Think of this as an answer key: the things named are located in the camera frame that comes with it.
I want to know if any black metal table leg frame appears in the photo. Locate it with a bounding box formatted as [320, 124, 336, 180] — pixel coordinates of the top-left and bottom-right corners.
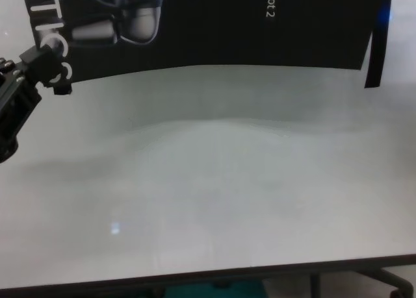
[307, 267, 416, 298]

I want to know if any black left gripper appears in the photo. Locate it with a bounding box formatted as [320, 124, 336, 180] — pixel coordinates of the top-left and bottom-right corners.
[0, 43, 73, 165]

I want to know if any teal green object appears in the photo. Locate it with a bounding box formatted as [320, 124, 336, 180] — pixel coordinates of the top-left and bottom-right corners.
[164, 279, 268, 298]

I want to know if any black robot print poster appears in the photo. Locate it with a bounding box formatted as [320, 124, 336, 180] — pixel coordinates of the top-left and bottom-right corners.
[22, 0, 380, 84]

